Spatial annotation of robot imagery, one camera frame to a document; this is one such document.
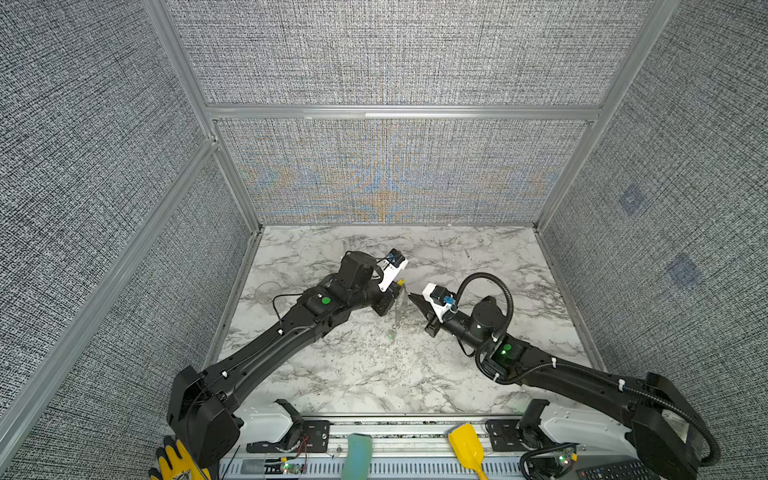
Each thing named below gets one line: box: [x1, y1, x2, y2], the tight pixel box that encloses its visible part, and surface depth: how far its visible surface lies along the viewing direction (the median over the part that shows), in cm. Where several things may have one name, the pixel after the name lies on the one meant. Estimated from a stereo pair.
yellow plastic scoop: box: [448, 423, 488, 480], surface depth 73 cm
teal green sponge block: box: [342, 432, 373, 480], surface depth 72 cm
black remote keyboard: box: [576, 458, 661, 480], surface depth 69 cm
